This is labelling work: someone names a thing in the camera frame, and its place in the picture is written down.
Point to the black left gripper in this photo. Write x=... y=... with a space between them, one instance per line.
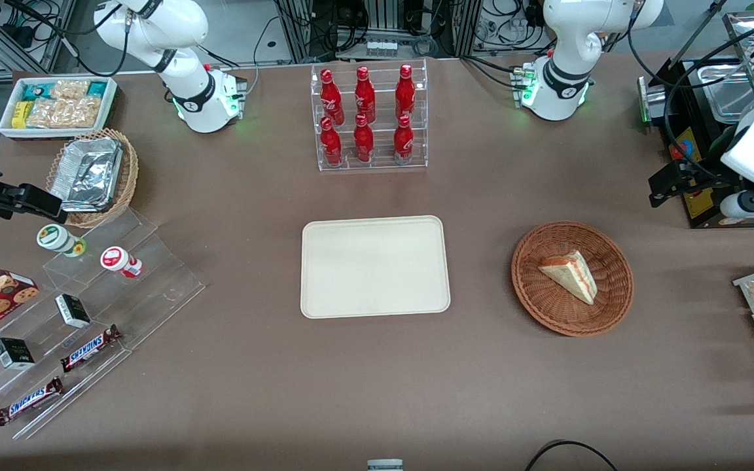
x=700 y=171

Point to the triangular sandwich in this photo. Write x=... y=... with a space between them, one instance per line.
x=572 y=275

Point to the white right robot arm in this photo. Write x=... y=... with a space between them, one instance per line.
x=194 y=91

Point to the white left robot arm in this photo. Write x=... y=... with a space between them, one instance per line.
x=567 y=39

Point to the tan wicker basket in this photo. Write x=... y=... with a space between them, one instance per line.
x=127 y=183

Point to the round brown wicker basket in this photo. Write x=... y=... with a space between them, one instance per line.
x=547 y=301

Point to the cream rectangular tray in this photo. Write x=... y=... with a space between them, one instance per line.
x=374 y=267

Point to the black food warmer cabinet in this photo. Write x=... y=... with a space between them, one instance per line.
x=701 y=140

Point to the green lid yogurt cup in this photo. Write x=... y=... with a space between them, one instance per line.
x=55 y=238

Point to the stack of foil trays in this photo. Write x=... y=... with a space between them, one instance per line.
x=87 y=173

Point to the yellow snack packet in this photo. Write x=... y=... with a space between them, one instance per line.
x=20 y=115

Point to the steel pan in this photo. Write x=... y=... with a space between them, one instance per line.
x=727 y=95

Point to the large clear cracker bag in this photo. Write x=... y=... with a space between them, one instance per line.
x=63 y=113

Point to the red lid yogurt cup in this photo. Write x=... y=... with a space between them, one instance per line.
x=115 y=259

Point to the teal snack packet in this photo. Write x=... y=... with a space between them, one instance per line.
x=96 y=89
x=33 y=91

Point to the small black box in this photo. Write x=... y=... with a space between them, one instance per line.
x=14 y=354
x=72 y=311

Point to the small clear cracker bag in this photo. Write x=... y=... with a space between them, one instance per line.
x=69 y=89

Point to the white rectangular snack bin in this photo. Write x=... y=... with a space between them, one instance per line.
x=108 y=108

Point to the clear acrylic stepped stand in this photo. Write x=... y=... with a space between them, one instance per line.
x=154 y=294

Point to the Snickers chocolate bar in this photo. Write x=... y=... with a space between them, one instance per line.
x=29 y=401
x=89 y=348

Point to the red cola bottle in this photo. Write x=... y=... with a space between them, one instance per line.
x=331 y=145
x=363 y=142
x=405 y=95
x=364 y=97
x=330 y=98
x=403 y=142

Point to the clear acrylic bottle rack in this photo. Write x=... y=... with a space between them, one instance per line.
x=383 y=140

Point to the metal equipment rack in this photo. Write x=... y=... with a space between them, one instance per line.
x=383 y=19

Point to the small grey device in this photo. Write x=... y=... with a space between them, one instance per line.
x=385 y=466

